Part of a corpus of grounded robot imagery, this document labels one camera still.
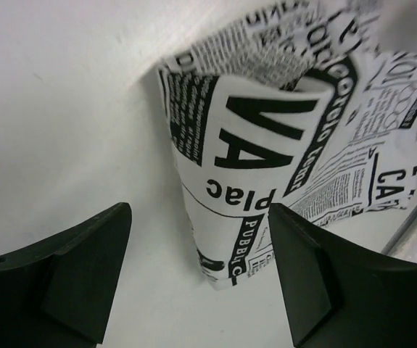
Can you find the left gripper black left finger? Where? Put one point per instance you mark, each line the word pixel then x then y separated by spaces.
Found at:
pixel 59 291

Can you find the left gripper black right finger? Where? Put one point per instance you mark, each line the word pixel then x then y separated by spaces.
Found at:
pixel 337 293

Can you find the newspaper print trousers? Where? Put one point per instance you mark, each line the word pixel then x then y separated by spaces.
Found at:
pixel 293 103

